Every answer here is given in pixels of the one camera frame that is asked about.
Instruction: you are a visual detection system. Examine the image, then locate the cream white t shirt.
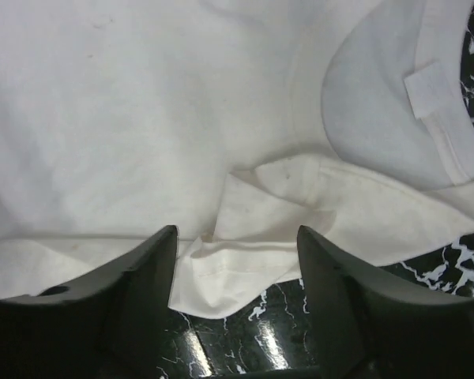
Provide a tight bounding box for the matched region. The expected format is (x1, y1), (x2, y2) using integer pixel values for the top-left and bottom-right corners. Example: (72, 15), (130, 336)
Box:
(0, 1), (474, 318)

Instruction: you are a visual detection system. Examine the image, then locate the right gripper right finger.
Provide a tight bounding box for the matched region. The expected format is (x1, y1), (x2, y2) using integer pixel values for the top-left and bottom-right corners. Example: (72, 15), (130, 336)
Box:
(297, 226), (474, 378)

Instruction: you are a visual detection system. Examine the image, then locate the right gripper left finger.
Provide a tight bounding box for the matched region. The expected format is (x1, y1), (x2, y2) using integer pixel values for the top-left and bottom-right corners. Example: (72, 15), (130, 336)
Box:
(0, 225), (178, 378)

